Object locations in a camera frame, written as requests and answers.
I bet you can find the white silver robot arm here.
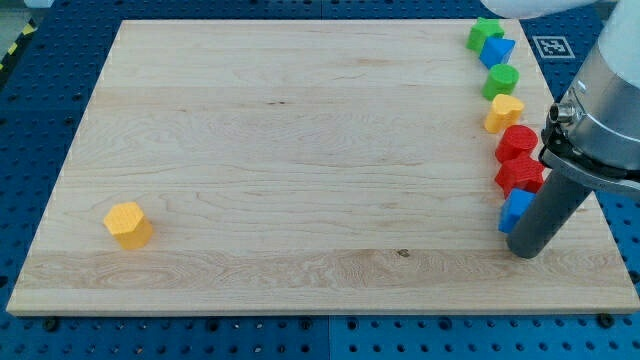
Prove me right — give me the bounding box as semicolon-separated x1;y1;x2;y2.
538;0;639;202

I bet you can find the blue cube block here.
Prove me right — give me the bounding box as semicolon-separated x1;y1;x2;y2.
498;188;535;234

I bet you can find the green star block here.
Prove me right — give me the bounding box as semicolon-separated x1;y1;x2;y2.
466;17;505;54

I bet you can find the green cylinder block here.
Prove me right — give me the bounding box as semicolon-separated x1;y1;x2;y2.
481;64;520;100

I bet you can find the red cylinder block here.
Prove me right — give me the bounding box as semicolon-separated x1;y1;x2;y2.
495;125;538;163

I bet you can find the yellow heart block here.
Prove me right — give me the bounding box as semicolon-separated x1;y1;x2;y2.
484;94;525;134

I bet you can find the yellow hexagon block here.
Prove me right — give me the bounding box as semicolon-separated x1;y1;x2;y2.
103;202;153;250

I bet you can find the blue triangle block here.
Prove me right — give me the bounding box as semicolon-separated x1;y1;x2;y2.
479;37;516;69

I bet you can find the wooden board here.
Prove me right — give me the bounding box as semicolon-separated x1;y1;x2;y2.
7;19;639;316

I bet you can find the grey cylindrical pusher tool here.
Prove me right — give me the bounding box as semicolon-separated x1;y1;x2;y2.
507;170;592;259

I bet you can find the red pentagon block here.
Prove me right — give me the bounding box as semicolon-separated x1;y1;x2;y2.
495;155;544;198

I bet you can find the yellow black hazard tape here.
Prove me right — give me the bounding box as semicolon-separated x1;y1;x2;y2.
1;18;38;73

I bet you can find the white fiducial marker tag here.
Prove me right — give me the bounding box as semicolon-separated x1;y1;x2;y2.
533;36;575;59

